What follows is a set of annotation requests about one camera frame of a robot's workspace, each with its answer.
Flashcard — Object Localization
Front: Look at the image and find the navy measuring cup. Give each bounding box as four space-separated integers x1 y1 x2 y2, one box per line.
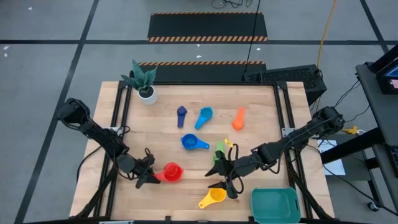
177 105 188 129

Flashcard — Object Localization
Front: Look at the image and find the light blue measuring cup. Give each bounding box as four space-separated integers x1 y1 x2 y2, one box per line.
194 106 214 131

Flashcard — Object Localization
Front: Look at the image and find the black mesh computer tower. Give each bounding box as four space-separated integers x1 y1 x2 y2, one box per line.
242 64 328 106

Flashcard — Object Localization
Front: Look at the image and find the black hazard striped floor mat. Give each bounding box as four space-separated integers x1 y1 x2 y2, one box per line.
137 60 267 83
146 11 269 43

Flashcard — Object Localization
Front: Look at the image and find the snake plant in white pot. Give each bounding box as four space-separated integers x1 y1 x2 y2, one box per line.
120 58 159 106

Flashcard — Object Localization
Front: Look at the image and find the black metal table frame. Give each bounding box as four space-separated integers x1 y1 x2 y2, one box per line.
73 80 336 224

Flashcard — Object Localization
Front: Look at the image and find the black side desk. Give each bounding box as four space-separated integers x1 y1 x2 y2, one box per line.
320 43 398 212

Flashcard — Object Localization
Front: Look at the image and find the black hanging cable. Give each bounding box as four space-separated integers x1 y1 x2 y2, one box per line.
243 0 262 77

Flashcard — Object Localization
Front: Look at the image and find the laptop computer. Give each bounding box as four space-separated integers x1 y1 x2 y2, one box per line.
369 45 398 96

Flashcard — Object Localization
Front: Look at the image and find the yellow power cable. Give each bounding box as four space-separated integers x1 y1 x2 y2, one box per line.
313 0 358 135

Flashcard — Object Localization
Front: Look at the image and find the yellow measuring cup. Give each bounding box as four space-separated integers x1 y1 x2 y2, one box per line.
198 187 227 210

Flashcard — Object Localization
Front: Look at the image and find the teal plastic basket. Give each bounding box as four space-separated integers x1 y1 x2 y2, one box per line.
251 187 302 224

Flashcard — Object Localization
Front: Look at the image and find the red measuring cup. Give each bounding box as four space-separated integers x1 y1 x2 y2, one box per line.
154 161 184 184

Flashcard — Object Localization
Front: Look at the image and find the white paper sheet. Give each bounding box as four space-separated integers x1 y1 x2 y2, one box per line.
317 139 346 177

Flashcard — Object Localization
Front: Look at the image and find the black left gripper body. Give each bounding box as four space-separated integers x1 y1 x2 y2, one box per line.
134 154 156 179

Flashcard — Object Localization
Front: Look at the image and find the green measuring cup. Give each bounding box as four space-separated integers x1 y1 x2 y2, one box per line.
213 141 225 162

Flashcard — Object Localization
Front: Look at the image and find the orange measuring cup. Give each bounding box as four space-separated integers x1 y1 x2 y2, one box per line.
231 107 246 131

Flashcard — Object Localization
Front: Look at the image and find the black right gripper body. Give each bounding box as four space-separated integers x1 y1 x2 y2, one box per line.
231 154 261 179

